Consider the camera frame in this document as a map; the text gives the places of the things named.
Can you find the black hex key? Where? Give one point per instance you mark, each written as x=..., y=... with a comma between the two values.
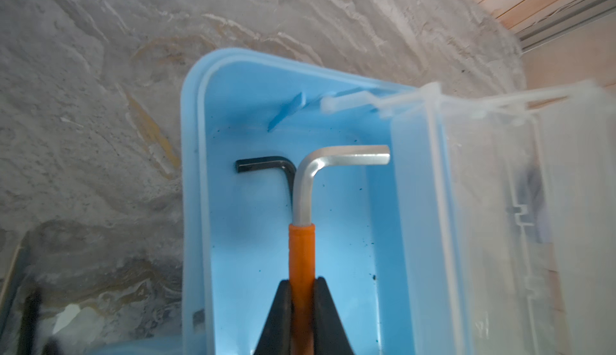
x=269, y=162

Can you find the blue plastic tool box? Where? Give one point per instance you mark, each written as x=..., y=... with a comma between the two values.
x=490, y=231

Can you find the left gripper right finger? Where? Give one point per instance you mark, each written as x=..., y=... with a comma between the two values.
x=329, y=334

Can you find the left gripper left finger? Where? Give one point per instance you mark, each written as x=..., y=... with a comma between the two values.
x=276, y=334

